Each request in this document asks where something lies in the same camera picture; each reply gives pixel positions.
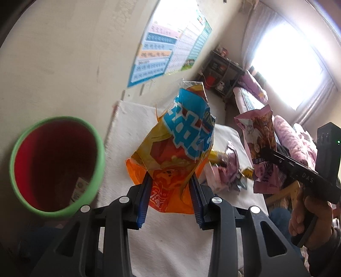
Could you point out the bed with plaid sheet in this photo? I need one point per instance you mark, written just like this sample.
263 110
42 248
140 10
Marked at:
247 102

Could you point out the pink quilt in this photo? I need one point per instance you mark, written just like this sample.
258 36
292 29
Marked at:
293 135

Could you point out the red bin with green rim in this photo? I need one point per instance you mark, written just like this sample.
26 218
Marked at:
53 159

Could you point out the pink paper wrapper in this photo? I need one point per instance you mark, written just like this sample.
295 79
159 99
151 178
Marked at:
226 170

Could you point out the pink snack packet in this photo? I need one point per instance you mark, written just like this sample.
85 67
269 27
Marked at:
255 127

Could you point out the green-bordered wall poster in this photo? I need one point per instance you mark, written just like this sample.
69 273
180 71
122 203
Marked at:
198 45

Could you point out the orange chip bag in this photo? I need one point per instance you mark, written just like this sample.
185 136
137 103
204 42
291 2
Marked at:
183 125

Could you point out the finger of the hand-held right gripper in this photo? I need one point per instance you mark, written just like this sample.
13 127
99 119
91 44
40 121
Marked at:
277 158

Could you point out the bright window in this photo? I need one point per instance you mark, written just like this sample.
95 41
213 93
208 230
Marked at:
293 61

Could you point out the person's right hand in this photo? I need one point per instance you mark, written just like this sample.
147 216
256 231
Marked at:
319 213

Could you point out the light curtain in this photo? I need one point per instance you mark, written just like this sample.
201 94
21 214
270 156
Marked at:
255 29

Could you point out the person's left leg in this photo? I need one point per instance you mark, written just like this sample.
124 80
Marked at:
40 245

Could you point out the blue-bordered wall poster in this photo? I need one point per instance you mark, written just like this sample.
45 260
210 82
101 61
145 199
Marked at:
154 53

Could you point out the small jars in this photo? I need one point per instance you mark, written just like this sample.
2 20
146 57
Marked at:
222 50

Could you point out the white table cloth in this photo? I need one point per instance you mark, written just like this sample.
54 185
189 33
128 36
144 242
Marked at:
128 127

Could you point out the red bag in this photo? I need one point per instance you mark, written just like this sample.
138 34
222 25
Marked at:
210 81

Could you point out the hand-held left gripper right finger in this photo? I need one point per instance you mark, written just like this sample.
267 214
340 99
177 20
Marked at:
198 206

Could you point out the white wall socket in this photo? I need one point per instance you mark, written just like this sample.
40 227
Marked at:
147 88

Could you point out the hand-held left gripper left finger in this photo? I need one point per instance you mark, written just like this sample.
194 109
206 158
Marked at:
143 203

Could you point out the wooden chair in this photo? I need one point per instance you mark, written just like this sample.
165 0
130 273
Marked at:
289 190

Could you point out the person's right forearm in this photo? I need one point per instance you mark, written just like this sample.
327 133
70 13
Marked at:
325 258

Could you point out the dark shelf cabinet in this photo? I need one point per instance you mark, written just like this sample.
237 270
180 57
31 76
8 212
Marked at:
226 72

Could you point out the pink pillow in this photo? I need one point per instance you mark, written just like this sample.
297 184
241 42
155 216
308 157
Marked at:
253 84

